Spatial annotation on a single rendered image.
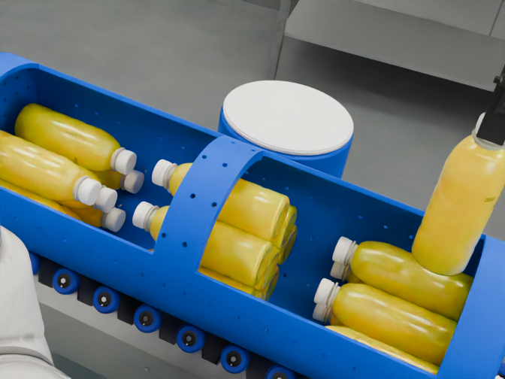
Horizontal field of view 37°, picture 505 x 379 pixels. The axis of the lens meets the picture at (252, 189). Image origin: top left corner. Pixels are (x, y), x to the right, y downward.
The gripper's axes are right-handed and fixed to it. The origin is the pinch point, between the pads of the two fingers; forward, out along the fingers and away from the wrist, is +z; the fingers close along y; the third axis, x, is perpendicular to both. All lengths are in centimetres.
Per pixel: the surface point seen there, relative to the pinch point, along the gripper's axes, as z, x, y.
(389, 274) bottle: 34.5, 5.2, 7.4
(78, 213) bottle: 46, 56, 5
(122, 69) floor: 149, 168, 209
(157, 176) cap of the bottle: 31, 42, 4
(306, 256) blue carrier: 45, 19, 16
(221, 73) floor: 148, 128, 238
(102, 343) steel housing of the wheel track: 58, 43, -7
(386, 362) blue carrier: 34.5, 1.1, -8.7
